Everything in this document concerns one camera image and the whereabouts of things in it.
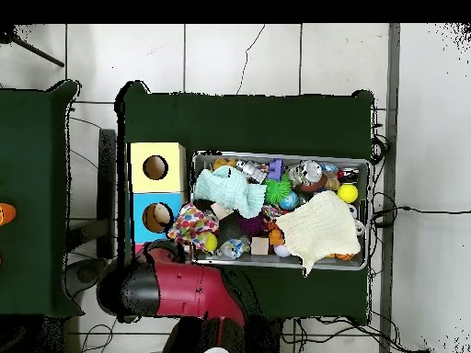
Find plain wooden cube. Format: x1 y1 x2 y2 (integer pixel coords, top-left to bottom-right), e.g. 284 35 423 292
250 236 270 256

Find purple plastic toy block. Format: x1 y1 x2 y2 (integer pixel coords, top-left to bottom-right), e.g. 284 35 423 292
267 158 284 181

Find black tripod leg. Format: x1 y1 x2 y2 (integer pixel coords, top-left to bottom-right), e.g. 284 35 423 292
0 25 65 68

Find orange toy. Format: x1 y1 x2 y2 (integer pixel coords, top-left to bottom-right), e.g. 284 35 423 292
0 202 17 226

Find yellow smiley ball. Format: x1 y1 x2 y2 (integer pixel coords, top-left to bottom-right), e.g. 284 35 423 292
337 183 359 204

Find wooden box with three holes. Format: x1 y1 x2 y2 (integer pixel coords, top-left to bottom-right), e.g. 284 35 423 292
126 142 188 258

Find cream muslin cloth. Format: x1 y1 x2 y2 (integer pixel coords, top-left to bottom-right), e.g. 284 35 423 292
274 189 362 278

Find silver toy robot figure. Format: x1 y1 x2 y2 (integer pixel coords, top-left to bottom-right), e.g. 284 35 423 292
235 159 269 184

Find silver metal can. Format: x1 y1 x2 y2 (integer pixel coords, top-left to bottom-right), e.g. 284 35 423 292
287 160 324 186

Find blue globe ball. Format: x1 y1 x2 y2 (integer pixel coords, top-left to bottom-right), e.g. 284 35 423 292
278 191 300 211

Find mint green muslin cloth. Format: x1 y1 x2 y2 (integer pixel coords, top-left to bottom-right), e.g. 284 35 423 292
192 165 269 221

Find dark green neighbour table cloth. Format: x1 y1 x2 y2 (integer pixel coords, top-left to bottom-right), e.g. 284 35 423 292
0 79 84 319

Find black power cable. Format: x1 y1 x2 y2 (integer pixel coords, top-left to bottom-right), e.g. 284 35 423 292
371 205 471 227

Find yellow tennis ball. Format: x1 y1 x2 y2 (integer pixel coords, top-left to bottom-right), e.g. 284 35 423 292
203 233 219 254

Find shallow clear mesh bin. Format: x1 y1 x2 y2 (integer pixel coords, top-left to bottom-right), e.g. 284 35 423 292
188 150 371 272

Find green spiky rubber ball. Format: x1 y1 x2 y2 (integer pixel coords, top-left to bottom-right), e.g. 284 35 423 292
263 175 293 206

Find black stand bar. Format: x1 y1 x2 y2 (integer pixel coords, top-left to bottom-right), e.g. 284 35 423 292
97 128 118 260

